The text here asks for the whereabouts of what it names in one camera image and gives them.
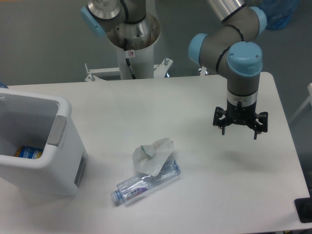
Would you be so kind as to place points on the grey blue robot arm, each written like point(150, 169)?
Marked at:
point(230, 52)

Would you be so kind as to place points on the blue snack packet in bin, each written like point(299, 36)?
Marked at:
point(29, 152)

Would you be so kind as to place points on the crushed clear plastic bottle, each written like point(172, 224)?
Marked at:
point(133, 188)

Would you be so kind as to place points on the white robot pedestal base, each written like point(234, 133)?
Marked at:
point(134, 45)

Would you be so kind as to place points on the white paper tissue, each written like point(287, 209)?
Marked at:
point(149, 159)

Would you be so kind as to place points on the white plastic trash can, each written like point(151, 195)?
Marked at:
point(45, 122)

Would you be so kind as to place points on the white furniture frame right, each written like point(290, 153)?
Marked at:
point(303, 109)

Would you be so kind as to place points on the blue plastic bag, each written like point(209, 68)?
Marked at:
point(276, 13)

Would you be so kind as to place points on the black device at table edge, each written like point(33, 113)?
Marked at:
point(304, 209)

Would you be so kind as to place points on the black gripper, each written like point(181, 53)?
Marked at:
point(242, 115)

